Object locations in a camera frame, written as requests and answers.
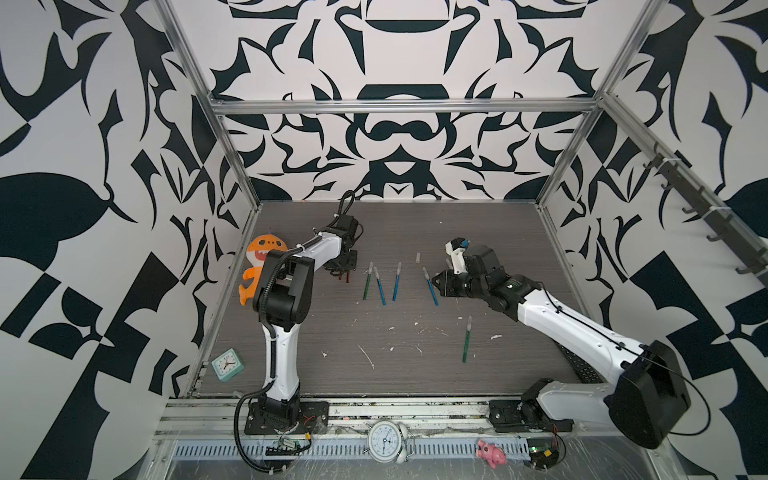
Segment blue knife right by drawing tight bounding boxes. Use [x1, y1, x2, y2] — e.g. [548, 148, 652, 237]
[422, 266, 439, 307]

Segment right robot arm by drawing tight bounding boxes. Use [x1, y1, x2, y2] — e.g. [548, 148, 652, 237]
[431, 237, 691, 449]

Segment white alarm clock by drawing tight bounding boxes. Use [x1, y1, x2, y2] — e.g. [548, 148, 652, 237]
[367, 420, 409, 464]

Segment small teal square clock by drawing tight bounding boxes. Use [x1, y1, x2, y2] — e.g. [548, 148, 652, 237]
[210, 348, 244, 382]

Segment green knife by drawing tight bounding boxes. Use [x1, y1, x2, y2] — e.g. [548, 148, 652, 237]
[362, 261, 374, 301]
[462, 315, 473, 364]

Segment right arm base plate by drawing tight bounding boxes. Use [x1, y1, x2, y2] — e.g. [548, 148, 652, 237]
[488, 399, 574, 433]

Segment blue knife middle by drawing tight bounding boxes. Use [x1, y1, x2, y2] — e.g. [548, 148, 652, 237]
[392, 262, 402, 302]

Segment green circuit board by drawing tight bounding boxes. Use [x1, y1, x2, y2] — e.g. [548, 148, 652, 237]
[526, 436, 567, 471]

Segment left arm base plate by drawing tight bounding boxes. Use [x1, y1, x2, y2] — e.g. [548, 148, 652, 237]
[244, 400, 330, 435]

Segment wall hook rack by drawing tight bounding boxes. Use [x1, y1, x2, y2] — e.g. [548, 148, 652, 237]
[644, 143, 767, 288]

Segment orange shark plush toy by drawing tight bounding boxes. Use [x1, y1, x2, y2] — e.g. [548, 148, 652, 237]
[238, 234, 287, 306]

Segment blue knife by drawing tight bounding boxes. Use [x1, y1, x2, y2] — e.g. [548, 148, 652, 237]
[373, 265, 387, 306]
[392, 262, 402, 302]
[422, 266, 439, 307]

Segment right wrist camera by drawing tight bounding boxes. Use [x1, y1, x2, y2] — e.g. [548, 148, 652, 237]
[445, 237, 469, 274]

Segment black remote control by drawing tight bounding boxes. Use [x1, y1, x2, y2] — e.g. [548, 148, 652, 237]
[558, 345, 604, 384]

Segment pink pig toy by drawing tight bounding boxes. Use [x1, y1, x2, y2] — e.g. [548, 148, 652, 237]
[475, 440, 507, 469]

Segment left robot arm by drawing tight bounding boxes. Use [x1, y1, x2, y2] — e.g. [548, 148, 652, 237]
[253, 214, 362, 425]

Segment left circuit board wires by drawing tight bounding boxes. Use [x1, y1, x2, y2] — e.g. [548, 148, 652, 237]
[265, 433, 313, 458]

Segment blue knife left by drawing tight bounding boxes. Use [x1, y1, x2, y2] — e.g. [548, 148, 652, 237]
[373, 265, 387, 306]

